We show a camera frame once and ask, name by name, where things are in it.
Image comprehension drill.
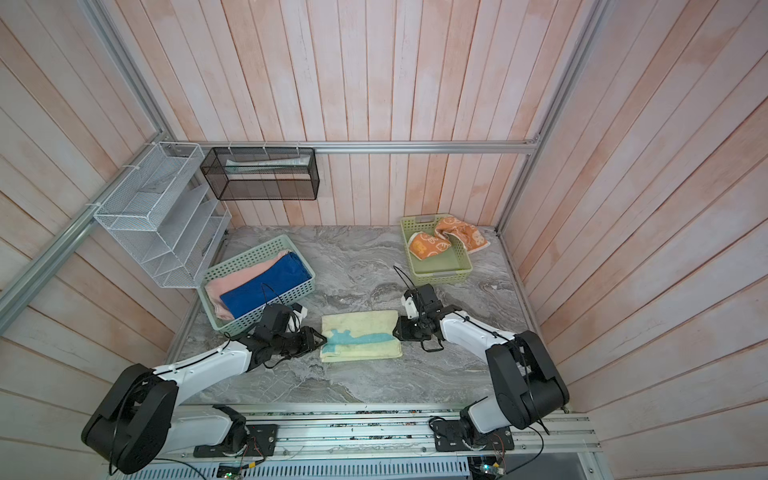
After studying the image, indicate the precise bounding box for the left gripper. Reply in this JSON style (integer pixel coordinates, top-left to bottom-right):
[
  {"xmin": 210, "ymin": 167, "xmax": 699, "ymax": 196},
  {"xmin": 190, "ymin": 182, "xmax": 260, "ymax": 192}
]
[{"xmin": 272, "ymin": 326, "xmax": 328, "ymax": 359}]

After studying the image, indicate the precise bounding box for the light green yellow towel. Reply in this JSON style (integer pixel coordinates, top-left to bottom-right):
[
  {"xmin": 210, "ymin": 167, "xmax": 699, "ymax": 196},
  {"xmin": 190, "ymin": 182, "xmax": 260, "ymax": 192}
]
[{"xmin": 320, "ymin": 310, "xmax": 402, "ymax": 363}]

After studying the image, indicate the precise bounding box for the yellow-green plastic basket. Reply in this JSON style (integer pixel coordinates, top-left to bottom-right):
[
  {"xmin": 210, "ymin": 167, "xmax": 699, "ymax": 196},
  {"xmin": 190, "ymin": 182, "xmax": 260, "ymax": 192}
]
[{"xmin": 400, "ymin": 214, "xmax": 473, "ymax": 285}]

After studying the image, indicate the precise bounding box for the orange patterned towel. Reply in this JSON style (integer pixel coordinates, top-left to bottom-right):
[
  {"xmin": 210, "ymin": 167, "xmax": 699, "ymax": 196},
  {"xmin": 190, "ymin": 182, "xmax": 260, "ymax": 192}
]
[{"xmin": 407, "ymin": 216, "xmax": 490, "ymax": 261}]

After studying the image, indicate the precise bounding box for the mint green plastic basket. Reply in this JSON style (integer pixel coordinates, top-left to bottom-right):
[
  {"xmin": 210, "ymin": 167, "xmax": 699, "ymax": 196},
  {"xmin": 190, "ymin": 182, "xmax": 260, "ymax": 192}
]
[{"xmin": 197, "ymin": 234, "xmax": 317, "ymax": 338}]

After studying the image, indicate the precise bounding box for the blue towel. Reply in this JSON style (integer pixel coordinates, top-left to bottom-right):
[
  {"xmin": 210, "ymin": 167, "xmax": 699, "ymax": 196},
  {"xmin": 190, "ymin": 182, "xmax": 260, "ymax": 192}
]
[{"xmin": 219, "ymin": 251, "xmax": 311, "ymax": 318}]

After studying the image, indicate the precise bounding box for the pink towel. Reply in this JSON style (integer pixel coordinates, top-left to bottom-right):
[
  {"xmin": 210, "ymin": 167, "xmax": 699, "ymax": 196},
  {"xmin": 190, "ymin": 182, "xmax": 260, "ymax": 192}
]
[{"xmin": 205, "ymin": 250, "xmax": 290, "ymax": 321}]

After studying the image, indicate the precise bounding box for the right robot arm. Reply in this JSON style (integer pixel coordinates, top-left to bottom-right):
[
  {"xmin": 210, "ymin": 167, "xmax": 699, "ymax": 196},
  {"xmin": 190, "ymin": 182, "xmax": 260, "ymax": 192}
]
[{"xmin": 393, "ymin": 284, "xmax": 570, "ymax": 451}]

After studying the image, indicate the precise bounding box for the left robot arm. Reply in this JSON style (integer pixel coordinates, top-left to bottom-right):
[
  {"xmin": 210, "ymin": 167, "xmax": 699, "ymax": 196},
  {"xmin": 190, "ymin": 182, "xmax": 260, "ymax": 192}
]
[{"xmin": 81, "ymin": 303, "xmax": 327, "ymax": 474}]

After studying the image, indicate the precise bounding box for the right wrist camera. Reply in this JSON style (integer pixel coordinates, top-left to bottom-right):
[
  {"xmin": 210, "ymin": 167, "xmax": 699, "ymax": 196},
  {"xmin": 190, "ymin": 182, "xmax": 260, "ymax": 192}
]
[{"xmin": 401, "ymin": 292, "xmax": 420, "ymax": 320}]

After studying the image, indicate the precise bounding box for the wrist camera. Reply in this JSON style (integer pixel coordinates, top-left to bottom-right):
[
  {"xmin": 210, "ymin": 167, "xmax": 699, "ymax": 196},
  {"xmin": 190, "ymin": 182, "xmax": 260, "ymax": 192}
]
[
  {"xmin": 401, "ymin": 292, "xmax": 420, "ymax": 320},
  {"xmin": 287, "ymin": 303, "xmax": 308, "ymax": 333}
]

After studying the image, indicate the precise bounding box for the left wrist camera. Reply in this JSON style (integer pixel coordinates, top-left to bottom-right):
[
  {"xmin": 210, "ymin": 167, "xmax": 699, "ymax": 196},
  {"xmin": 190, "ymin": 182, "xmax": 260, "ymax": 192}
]
[{"xmin": 287, "ymin": 303, "xmax": 308, "ymax": 333}]

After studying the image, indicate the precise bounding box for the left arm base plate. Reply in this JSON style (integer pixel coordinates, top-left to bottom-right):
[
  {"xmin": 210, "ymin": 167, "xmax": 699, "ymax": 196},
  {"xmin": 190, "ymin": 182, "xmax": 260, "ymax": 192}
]
[{"xmin": 193, "ymin": 424, "xmax": 279, "ymax": 458}]

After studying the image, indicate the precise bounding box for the aluminium rail frame front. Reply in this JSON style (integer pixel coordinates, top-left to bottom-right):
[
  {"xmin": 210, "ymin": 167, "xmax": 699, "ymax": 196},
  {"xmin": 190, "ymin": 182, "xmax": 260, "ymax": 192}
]
[{"xmin": 129, "ymin": 404, "xmax": 613, "ymax": 479}]

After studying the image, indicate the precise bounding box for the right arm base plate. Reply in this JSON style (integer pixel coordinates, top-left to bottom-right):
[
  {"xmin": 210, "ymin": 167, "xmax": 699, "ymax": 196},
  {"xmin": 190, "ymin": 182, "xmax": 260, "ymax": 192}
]
[{"xmin": 427, "ymin": 416, "xmax": 514, "ymax": 453}]

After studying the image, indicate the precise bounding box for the black wire mesh basket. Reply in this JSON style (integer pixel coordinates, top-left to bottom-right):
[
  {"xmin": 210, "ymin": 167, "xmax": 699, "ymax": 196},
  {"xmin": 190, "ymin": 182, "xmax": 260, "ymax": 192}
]
[{"xmin": 201, "ymin": 146, "xmax": 320, "ymax": 201}]

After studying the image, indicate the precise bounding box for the aluminium wall rail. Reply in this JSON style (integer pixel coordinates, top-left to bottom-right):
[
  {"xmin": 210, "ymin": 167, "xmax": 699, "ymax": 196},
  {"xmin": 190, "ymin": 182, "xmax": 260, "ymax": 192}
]
[{"xmin": 171, "ymin": 140, "xmax": 538, "ymax": 155}]

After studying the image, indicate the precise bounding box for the white wire mesh shelf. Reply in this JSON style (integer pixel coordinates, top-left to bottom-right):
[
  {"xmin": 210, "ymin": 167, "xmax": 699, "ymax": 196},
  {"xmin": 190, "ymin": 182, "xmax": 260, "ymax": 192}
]
[{"xmin": 95, "ymin": 142, "xmax": 231, "ymax": 289}]

